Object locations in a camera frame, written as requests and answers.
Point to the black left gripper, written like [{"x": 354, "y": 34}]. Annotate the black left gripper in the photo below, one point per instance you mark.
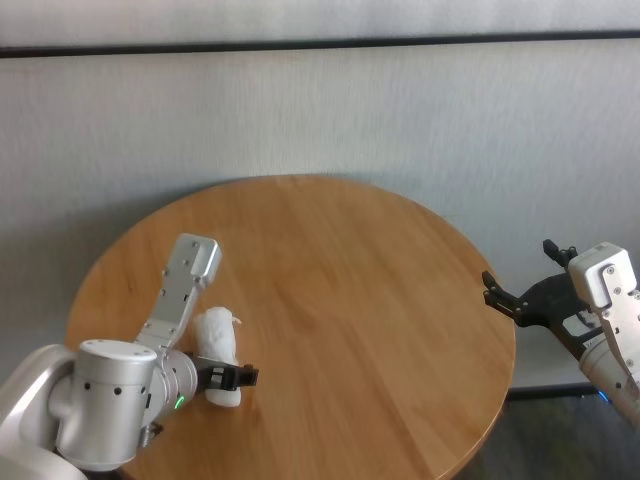
[{"x": 205, "y": 372}]

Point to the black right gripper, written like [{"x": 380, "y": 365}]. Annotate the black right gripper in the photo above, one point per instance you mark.
[{"x": 550, "y": 300}]

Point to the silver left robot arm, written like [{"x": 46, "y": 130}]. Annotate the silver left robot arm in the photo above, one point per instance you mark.
[{"x": 105, "y": 400}]

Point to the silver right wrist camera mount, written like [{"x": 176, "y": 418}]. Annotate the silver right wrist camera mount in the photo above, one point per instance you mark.
[{"x": 600, "y": 275}]

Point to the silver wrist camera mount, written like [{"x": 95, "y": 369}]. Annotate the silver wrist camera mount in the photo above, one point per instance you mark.
[
  {"x": 190, "y": 270},
  {"x": 600, "y": 275}
]

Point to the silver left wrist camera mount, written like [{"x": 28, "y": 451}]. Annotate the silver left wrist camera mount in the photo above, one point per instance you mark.
[{"x": 190, "y": 270}]

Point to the black wall trim strip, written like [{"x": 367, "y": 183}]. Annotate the black wall trim strip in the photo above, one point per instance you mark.
[{"x": 320, "y": 42}]

